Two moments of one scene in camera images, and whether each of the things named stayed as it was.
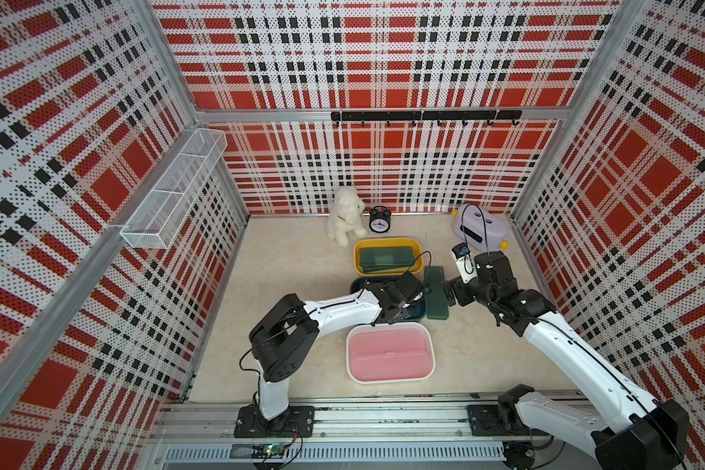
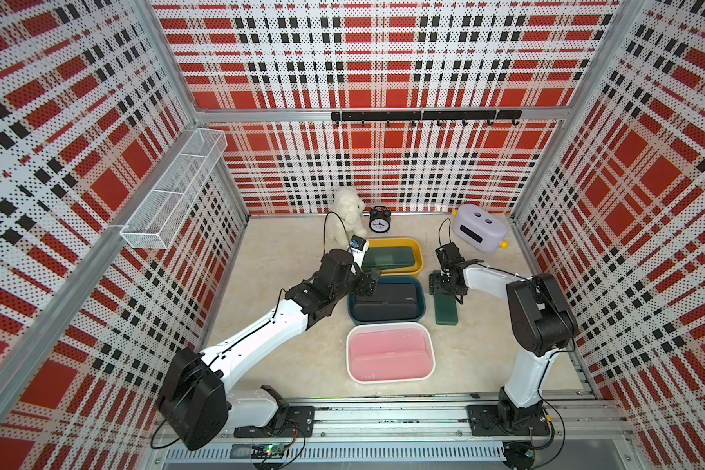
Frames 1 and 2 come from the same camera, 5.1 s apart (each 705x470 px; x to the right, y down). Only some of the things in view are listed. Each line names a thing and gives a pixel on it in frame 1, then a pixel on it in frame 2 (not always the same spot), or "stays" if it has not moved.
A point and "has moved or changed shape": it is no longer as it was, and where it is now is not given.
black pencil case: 409,292 has moved or changed shape
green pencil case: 373,259 stays
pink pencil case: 389,340 stays
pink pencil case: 392,366 stays
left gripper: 386,284 -> 365,282
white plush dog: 347,217 stays
